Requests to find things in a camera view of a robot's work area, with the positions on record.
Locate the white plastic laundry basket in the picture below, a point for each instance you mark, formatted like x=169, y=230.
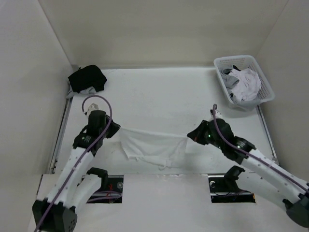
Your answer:
x=239, y=63

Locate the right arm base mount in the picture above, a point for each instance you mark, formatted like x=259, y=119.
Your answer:
x=224, y=188

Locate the folded grey tank top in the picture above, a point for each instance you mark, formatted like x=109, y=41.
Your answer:
x=88, y=91

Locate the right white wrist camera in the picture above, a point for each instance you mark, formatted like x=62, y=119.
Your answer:
x=218, y=115

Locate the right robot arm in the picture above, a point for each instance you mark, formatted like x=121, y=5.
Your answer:
x=290, y=192

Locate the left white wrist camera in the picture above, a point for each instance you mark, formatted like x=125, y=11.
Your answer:
x=91, y=108

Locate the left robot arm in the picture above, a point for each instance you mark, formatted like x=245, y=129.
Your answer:
x=58, y=211

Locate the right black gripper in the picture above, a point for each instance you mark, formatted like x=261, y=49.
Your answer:
x=196, y=135

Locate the white tank top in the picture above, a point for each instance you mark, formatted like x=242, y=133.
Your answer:
x=164, y=150

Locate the grey garment in basket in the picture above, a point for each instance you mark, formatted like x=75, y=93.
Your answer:
x=228, y=78

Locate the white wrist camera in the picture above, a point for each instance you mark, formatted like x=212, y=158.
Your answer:
x=218, y=115
x=91, y=108

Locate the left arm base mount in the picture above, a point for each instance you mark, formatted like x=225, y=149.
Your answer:
x=109, y=193

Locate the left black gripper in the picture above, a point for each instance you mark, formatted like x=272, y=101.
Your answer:
x=114, y=128

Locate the folded black tank top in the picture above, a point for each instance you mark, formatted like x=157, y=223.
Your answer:
x=88, y=77

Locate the white clothes pile in basket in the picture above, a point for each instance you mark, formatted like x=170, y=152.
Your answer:
x=248, y=87

